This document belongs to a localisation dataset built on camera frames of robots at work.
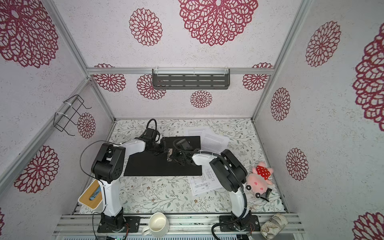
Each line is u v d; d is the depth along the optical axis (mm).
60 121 720
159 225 734
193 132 1139
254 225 728
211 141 1093
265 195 815
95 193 810
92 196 791
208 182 881
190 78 952
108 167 542
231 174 508
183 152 762
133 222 754
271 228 700
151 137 835
